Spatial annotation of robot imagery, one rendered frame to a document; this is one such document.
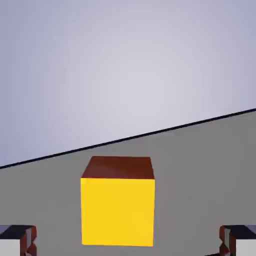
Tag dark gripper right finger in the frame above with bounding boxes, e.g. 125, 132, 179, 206
219, 224, 256, 256

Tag small yellow cube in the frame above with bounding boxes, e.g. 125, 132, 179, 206
80, 156, 156, 248

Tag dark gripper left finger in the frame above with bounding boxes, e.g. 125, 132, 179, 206
0, 224, 38, 256

